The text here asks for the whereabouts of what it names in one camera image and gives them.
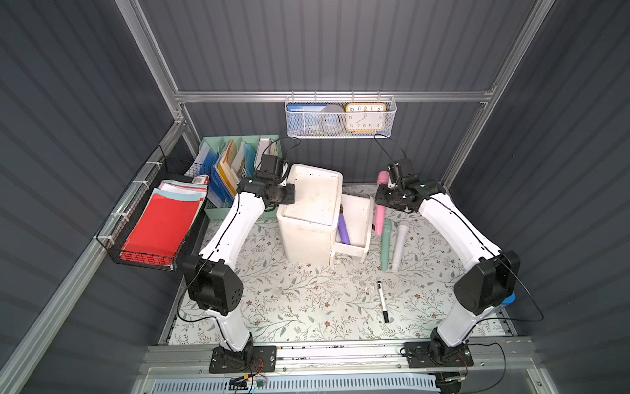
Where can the pink microphone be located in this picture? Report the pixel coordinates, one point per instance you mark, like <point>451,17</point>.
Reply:
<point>383,182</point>

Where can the white microphone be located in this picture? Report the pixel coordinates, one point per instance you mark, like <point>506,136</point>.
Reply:
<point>403,232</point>

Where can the green microphone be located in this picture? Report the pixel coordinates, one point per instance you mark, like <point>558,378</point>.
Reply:
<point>385,244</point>

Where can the white plastic drawer unit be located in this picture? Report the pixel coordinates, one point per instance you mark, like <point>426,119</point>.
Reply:
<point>308,227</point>

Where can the white drawer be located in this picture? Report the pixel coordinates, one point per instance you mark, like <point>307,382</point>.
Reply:
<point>358,214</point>

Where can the purple microphone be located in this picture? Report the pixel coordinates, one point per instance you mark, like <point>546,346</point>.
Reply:
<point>342,228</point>

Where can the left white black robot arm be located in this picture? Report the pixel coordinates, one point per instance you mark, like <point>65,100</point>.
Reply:
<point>211,278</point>

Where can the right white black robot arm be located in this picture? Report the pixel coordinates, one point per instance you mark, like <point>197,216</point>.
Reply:
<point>490,274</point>

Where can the green plastic file organizer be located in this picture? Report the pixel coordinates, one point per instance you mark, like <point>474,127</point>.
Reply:
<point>227,160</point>

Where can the blue box in basket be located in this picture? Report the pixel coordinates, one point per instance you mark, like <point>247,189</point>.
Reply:
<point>304,119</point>

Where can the yellow analog clock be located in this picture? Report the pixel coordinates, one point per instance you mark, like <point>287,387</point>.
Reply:
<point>366,118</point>

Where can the grey tape roll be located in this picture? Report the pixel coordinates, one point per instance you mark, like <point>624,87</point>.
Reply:
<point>333,119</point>

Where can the red paper folder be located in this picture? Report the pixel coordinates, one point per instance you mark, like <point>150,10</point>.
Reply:
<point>162,227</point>

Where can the black white marker pen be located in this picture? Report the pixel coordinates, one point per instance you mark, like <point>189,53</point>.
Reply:
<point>381,293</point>

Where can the blue lid clear jar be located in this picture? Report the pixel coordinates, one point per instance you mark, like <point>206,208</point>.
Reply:
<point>510,299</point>

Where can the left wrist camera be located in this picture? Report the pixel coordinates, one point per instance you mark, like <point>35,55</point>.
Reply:
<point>272,169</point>

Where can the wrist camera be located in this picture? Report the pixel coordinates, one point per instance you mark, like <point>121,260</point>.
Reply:
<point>272,169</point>
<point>402,172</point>

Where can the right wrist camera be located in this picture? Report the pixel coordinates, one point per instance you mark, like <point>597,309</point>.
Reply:
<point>402,172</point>

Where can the white wire wall basket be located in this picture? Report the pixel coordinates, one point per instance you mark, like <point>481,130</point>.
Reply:
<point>343,100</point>

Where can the black wire tray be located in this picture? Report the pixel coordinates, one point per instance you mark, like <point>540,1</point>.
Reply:
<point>168,173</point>

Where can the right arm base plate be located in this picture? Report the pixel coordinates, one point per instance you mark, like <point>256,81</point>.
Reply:
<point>431,354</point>

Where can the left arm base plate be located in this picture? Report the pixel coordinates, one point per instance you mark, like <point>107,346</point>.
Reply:
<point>253,359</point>

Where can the aluminium mounting rail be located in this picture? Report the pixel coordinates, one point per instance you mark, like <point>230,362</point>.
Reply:
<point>485,351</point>

